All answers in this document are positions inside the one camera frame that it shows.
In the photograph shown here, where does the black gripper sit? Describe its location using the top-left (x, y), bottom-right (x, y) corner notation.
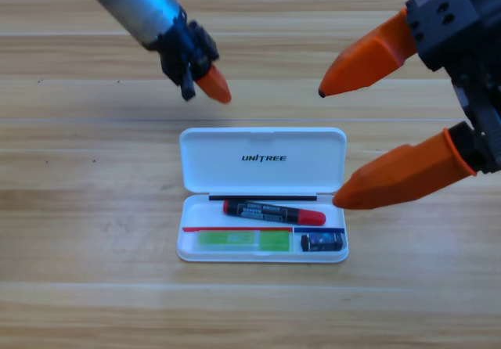
top-left (317, 0), bottom-right (501, 175)
top-left (157, 11), bottom-right (233, 105)

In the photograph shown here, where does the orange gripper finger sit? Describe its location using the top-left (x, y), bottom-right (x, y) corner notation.
top-left (332, 128), bottom-right (478, 211)

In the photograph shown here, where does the dark blue eraser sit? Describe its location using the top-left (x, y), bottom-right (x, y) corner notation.
top-left (300, 232), bottom-right (345, 253)

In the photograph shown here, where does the black and red marker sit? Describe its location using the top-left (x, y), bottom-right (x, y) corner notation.
top-left (222, 199), bottom-right (327, 226)

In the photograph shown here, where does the white Unitree pencil case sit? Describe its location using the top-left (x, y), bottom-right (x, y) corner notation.
top-left (176, 127), bottom-right (349, 264)

